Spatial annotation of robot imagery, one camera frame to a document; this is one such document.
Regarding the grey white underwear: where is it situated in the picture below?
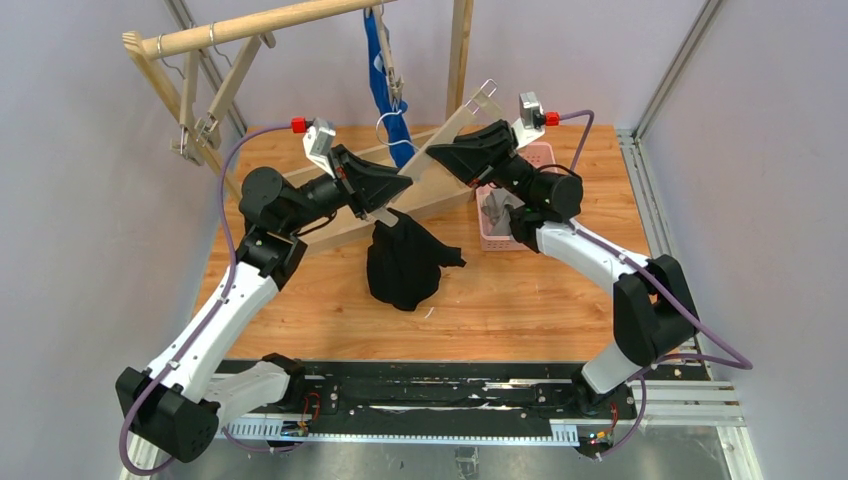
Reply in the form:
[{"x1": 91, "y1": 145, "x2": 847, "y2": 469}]
[{"x1": 480, "y1": 188, "x2": 524, "y2": 236}]

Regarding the beige hanger with black underwear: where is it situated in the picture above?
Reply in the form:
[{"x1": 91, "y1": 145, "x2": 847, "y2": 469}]
[{"x1": 364, "y1": 78, "x2": 499, "y2": 230}]

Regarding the black underwear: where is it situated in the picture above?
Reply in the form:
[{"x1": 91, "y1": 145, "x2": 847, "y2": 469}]
[{"x1": 366, "y1": 209, "x2": 466, "y2": 312}]

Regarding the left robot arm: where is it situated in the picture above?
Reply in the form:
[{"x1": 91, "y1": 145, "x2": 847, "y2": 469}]
[{"x1": 116, "y1": 145, "x2": 413, "y2": 476}]

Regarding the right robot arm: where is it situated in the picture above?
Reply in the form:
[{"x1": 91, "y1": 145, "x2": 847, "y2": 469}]
[{"x1": 425, "y1": 120, "x2": 697, "y2": 397}]

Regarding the blue underwear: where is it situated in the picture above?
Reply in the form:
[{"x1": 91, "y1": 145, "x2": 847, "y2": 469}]
[{"x1": 363, "y1": 7, "x2": 417, "y2": 168}]

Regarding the beige hanger with blue underwear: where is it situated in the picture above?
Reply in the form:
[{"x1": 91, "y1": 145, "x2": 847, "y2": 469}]
[{"x1": 371, "y1": 1, "x2": 404, "y2": 109}]

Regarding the empty beige hanger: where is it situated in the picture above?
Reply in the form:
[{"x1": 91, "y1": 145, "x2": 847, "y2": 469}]
[{"x1": 157, "y1": 34, "x2": 204, "y2": 166}]

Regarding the pink plastic basket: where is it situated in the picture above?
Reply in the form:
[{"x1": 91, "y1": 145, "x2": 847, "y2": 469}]
[{"x1": 474, "y1": 142, "x2": 557, "y2": 252}]

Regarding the wooden clothes rack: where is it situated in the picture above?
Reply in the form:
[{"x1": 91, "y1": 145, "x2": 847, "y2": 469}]
[{"x1": 122, "y1": 1, "x2": 474, "y2": 252}]

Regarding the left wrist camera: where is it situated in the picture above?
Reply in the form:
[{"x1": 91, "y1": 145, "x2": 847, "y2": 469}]
[{"x1": 303, "y1": 117, "x2": 336, "y2": 178}]

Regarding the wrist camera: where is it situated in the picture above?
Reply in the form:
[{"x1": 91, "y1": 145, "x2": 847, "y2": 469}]
[
  {"x1": 303, "y1": 117, "x2": 336, "y2": 178},
  {"x1": 511, "y1": 92, "x2": 546, "y2": 149}
]

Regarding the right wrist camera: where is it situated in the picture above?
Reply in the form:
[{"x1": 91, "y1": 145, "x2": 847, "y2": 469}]
[{"x1": 511, "y1": 92, "x2": 546, "y2": 149}]

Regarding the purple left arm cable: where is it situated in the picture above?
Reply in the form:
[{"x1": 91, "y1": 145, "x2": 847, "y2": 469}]
[{"x1": 117, "y1": 117, "x2": 309, "y2": 477}]

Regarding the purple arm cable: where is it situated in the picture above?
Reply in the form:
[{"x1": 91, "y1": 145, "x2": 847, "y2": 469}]
[
  {"x1": 545, "y1": 109, "x2": 755, "y2": 458},
  {"x1": 117, "y1": 117, "x2": 309, "y2": 477}
]

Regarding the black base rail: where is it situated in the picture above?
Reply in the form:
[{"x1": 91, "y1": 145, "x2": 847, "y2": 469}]
[{"x1": 252, "y1": 361, "x2": 641, "y2": 439}]

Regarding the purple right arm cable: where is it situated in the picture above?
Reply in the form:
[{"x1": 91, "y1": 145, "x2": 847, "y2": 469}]
[{"x1": 545, "y1": 109, "x2": 755, "y2": 458}]

